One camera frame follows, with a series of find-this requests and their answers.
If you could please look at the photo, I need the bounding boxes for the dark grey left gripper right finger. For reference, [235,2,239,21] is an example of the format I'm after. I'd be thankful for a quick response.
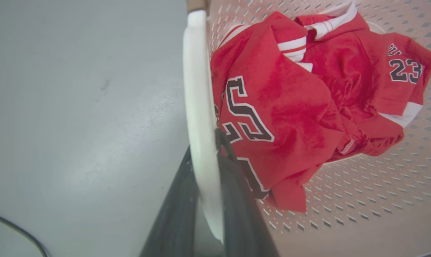
[215,128,280,257]

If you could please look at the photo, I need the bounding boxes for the red jersey number 23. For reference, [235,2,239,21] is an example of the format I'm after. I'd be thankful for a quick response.
[211,3,431,213]

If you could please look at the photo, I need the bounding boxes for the white perforated laundry basket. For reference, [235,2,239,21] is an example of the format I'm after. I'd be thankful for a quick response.
[182,0,431,257]

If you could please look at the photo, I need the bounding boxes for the thin black cable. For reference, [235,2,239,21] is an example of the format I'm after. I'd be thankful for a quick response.
[0,211,50,257]

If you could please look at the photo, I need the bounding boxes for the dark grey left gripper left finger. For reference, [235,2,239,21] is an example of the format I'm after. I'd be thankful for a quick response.
[139,146,201,257]

